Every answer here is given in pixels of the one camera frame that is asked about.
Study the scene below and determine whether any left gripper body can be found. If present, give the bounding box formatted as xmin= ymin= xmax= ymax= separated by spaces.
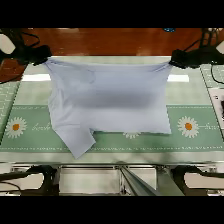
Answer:
xmin=30 ymin=45 xmax=53 ymax=66

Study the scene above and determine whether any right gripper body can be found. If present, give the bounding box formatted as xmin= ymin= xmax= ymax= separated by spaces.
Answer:
xmin=168 ymin=49 xmax=195 ymax=70

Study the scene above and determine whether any light blue T-shirt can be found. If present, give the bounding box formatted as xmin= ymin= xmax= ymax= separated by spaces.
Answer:
xmin=43 ymin=57 xmax=175 ymax=160

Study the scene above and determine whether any black cable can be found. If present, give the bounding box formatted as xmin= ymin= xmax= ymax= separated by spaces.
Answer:
xmin=209 ymin=63 xmax=224 ymax=86

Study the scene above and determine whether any silver frame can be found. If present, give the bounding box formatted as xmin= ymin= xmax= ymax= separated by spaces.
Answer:
xmin=0 ymin=161 xmax=224 ymax=197

